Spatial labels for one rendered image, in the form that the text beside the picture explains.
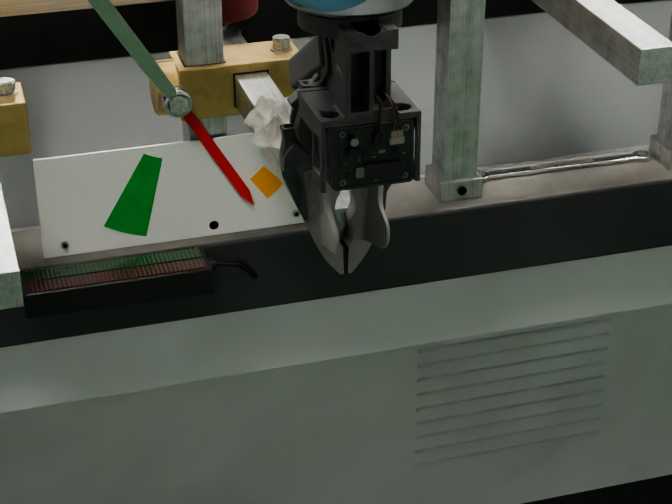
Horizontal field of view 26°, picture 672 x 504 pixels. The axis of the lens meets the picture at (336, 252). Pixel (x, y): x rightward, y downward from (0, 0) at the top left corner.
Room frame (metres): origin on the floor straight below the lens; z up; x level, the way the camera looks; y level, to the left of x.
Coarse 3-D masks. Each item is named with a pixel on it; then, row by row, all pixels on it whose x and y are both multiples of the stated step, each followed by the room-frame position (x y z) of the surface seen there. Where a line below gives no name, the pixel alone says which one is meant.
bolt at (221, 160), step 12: (180, 96) 1.19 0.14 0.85; (168, 108) 1.19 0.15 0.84; (180, 108) 1.18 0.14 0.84; (192, 120) 1.20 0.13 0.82; (204, 132) 1.21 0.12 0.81; (204, 144) 1.21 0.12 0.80; (216, 156) 1.21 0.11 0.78; (228, 168) 1.21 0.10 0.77; (240, 180) 1.21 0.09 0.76; (240, 192) 1.21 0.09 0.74
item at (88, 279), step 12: (156, 264) 1.15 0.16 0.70; (168, 264) 1.15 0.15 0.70; (180, 264) 1.15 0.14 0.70; (192, 264) 1.15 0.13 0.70; (204, 264) 1.15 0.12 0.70; (72, 276) 1.13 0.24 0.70; (84, 276) 1.13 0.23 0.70; (96, 276) 1.13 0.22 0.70; (108, 276) 1.13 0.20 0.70; (120, 276) 1.13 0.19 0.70; (132, 276) 1.13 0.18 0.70; (144, 276) 1.13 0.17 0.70; (36, 288) 1.11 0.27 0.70; (48, 288) 1.11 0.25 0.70; (60, 288) 1.11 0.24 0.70
